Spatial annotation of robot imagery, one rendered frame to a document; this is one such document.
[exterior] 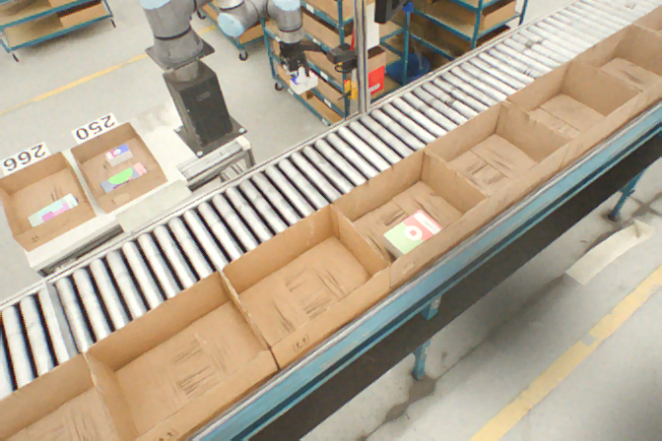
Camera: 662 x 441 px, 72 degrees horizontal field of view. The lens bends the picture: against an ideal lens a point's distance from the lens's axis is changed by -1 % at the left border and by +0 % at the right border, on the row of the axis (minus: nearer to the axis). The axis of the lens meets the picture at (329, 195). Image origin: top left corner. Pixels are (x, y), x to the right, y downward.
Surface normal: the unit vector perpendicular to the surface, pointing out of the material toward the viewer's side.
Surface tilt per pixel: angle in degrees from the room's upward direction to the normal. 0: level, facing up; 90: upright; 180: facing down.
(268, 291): 1
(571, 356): 0
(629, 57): 89
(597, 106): 89
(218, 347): 2
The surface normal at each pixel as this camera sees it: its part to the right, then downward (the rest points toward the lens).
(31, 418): 0.57, 0.58
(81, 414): -0.06, -0.66
